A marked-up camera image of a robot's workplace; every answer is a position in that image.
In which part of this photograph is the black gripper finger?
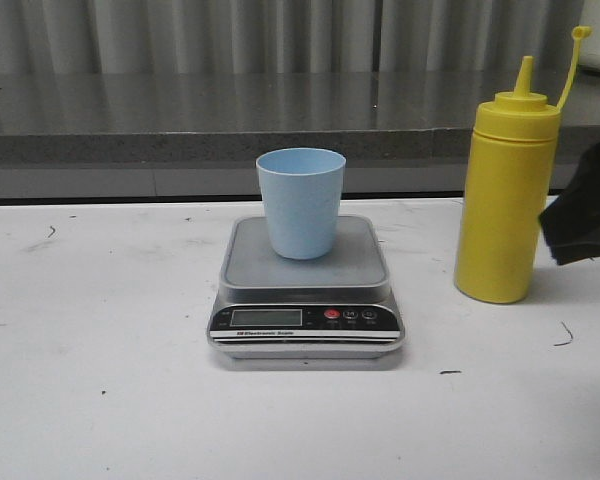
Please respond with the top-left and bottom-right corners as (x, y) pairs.
(539, 143), (600, 265)

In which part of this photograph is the yellow squeeze bottle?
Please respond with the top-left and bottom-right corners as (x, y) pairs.
(454, 25), (592, 304)

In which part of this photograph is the light blue plastic cup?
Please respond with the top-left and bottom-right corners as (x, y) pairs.
(256, 147), (346, 260)

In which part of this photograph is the silver electronic kitchen scale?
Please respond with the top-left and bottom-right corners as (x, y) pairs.
(207, 215), (406, 360)

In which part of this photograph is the grey stone counter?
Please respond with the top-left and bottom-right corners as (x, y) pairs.
(0, 69), (600, 201)

